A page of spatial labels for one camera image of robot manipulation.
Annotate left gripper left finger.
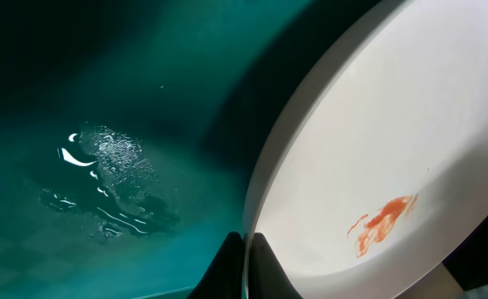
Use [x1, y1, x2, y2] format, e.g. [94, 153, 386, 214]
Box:
[188, 232, 244, 299]

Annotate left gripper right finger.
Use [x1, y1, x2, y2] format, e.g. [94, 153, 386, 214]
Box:
[247, 233, 302, 299]

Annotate white plate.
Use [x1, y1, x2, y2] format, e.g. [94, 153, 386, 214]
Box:
[243, 0, 488, 298]

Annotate teal plastic tray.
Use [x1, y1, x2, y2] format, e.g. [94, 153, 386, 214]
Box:
[0, 0, 373, 298]

